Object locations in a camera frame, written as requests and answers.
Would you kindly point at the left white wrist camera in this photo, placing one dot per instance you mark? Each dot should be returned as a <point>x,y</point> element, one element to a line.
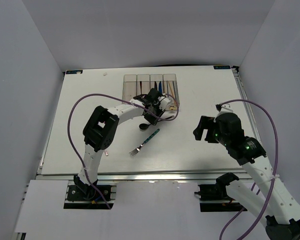
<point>165,103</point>

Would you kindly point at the aluminium table frame rail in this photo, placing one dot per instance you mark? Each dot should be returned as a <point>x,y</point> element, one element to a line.
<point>154,176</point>

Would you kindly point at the blue knife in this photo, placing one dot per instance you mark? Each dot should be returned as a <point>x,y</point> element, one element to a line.
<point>160,89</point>

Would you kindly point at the green handled fork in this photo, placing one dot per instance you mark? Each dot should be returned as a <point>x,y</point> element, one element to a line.
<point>138,149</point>

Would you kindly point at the left blue table sticker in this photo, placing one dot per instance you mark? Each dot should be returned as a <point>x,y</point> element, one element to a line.
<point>74,72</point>

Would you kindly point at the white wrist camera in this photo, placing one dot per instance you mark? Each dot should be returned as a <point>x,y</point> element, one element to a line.
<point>223,109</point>
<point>165,103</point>

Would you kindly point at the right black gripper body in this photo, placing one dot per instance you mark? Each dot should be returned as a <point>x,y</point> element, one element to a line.
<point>207,123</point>

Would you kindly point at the blue table sticker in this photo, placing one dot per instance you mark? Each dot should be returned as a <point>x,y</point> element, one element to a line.
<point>74,72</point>
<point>222,67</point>

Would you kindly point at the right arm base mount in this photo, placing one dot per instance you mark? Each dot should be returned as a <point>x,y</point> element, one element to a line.
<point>213,198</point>

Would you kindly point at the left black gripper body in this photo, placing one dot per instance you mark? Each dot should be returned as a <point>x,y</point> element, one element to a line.
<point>156,111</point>

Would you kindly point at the black knife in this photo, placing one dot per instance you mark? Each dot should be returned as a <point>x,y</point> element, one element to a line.
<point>155,85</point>

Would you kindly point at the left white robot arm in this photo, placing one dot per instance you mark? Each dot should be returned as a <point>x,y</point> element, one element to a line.
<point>100,130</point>

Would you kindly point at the right blue table sticker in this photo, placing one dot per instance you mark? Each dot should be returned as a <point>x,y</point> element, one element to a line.
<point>222,67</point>

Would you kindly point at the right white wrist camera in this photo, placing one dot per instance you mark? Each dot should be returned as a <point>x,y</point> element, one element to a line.
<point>223,109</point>

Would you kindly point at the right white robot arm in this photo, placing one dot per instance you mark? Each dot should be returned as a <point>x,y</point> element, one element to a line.
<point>277,211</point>

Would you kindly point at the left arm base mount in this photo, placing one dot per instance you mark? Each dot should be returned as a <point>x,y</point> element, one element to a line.
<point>75,199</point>

